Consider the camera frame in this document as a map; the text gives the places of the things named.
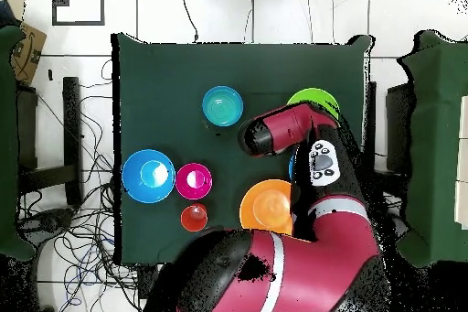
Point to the black chair base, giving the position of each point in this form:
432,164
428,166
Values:
44,222

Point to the dark green table cloth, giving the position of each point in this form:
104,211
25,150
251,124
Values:
164,70

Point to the large blue bowl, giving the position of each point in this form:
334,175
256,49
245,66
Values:
291,167
133,176

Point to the small ribbed blue bowl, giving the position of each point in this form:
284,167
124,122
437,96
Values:
222,106

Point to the small pink bowl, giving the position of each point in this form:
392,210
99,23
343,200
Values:
193,181

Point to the black floor stand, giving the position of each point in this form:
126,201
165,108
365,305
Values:
72,125
398,125

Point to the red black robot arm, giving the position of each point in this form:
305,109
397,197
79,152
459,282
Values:
310,271

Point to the large yellow bowl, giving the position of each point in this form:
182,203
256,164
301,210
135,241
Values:
263,206

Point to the green cloth covered table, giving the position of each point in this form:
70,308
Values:
438,107
7,143

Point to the large green bowl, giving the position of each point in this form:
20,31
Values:
314,96

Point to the cardboard box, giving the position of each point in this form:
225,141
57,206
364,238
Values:
29,52

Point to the orange cup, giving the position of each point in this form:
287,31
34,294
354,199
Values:
193,218

